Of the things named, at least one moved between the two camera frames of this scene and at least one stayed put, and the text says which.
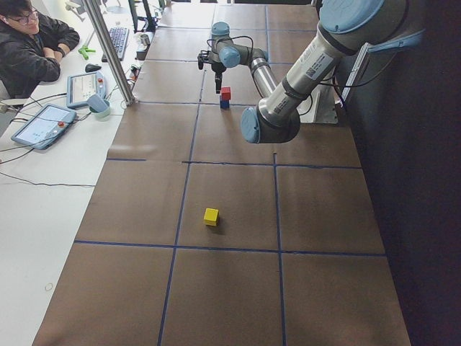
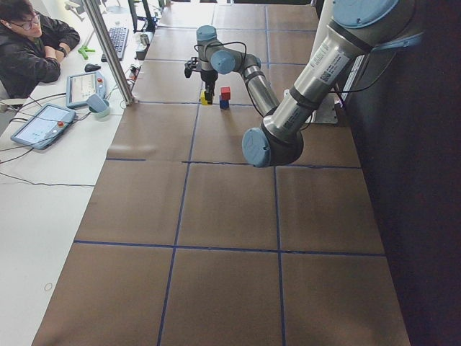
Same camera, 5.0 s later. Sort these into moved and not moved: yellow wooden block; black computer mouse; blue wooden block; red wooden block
Moved: yellow wooden block
Not moved: black computer mouse; red wooden block; blue wooden block
